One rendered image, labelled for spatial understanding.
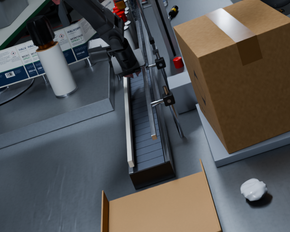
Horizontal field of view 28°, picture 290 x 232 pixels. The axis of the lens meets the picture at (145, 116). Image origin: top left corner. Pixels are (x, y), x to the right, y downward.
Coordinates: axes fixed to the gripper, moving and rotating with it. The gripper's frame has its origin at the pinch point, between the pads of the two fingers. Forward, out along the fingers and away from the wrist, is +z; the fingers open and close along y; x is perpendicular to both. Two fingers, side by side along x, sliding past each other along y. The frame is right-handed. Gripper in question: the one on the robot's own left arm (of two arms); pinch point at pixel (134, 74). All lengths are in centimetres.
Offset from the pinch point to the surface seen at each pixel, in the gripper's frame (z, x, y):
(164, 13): 12.8, -28.8, -15.5
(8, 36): 126, -133, 86
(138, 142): -21.0, 33.9, 1.6
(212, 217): -41, 65, -13
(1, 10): 135, -163, 92
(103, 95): 6.5, 0.1, 13.0
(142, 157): -26.6, 40.8, 0.9
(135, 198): -30, 52, 5
